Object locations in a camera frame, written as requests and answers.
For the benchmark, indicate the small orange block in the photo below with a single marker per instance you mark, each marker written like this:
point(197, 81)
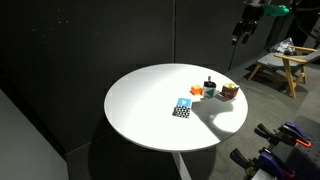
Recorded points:
point(196, 89)

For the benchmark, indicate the clear plastic bag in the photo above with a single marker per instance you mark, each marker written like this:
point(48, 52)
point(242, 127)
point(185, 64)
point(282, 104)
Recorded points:
point(283, 46)

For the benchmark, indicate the white table pedestal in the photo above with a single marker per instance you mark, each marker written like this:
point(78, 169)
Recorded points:
point(181, 166)

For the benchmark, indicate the black perforated breadboard plate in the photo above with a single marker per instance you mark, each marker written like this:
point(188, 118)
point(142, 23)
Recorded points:
point(305, 160)

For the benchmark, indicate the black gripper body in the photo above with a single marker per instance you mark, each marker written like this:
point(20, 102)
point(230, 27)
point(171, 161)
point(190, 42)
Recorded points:
point(252, 13)

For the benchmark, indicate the black white letter block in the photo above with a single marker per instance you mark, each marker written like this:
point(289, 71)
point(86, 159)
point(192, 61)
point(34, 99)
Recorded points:
point(209, 90)

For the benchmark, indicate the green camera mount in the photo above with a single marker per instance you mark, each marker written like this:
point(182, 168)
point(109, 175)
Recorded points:
point(276, 10)

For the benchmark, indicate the blue checkered block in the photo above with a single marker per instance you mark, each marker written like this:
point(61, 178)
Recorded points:
point(182, 108)

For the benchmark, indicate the purple orange bar clamp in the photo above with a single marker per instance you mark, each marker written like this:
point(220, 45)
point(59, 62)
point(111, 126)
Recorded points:
point(266, 161)
point(290, 133)

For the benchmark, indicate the wooden armchair grey cushion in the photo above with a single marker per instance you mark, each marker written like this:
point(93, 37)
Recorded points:
point(289, 71)

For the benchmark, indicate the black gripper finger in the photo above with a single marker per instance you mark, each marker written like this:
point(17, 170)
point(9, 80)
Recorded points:
point(249, 31)
point(237, 33)

